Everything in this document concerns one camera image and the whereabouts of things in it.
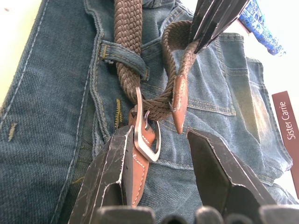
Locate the blue denim shorts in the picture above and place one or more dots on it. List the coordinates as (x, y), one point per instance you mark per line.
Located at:
(46, 116)

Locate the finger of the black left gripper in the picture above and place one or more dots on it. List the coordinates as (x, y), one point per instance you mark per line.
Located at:
(205, 21)
(229, 14)

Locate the brown braided belt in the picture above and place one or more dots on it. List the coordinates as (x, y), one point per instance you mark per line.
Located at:
(128, 35)

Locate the brown Sister Carrie book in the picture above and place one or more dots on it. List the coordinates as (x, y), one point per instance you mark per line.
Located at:
(288, 130)

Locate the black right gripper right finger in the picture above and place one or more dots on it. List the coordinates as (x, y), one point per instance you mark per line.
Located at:
(217, 172)

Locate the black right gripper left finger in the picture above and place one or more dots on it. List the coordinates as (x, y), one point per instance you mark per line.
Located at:
(105, 163)

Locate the rolled blue brocade scroll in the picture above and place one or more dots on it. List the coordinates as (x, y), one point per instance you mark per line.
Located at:
(261, 25)

